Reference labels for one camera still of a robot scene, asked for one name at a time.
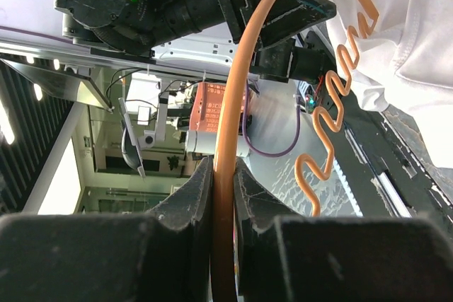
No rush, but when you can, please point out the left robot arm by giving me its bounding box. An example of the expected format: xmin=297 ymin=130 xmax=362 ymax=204
xmin=55 ymin=0 xmax=261 ymax=56

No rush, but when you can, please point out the white t shirt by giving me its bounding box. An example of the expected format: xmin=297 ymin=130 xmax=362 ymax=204
xmin=352 ymin=0 xmax=452 ymax=168

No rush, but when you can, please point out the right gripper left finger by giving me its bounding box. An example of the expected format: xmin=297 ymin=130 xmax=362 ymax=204
xmin=1 ymin=157 xmax=213 ymax=301

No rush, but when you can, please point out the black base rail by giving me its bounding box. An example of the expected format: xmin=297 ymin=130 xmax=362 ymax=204
xmin=247 ymin=31 xmax=453 ymax=218

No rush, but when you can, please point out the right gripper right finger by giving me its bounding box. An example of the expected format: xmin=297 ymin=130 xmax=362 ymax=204
xmin=234 ymin=159 xmax=452 ymax=301

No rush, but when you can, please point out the orange wavy hanger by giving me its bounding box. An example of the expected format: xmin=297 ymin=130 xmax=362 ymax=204
xmin=210 ymin=0 xmax=379 ymax=301

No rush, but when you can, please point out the background white robot equipment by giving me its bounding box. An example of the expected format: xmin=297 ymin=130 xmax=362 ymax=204
xmin=118 ymin=71 xmax=168 ymax=178

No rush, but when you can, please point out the orange perforated crate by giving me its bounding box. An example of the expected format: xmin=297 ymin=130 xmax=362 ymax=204
xmin=189 ymin=82 xmax=226 ymax=133

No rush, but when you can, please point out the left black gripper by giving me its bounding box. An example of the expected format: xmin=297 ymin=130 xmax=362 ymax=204
xmin=218 ymin=0 xmax=336 ymax=50

